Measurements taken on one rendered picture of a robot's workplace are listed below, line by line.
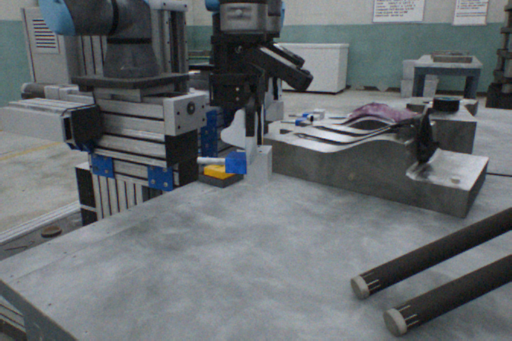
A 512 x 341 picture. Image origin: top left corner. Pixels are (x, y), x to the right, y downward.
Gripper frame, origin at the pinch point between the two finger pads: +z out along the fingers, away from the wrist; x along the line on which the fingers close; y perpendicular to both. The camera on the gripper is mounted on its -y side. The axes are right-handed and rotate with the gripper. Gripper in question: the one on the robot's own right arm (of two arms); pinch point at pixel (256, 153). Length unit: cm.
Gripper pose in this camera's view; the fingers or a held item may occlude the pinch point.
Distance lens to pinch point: 69.0
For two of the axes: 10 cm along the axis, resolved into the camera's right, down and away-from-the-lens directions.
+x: -1.8, 2.8, -9.4
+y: -9.8, -0.5, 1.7
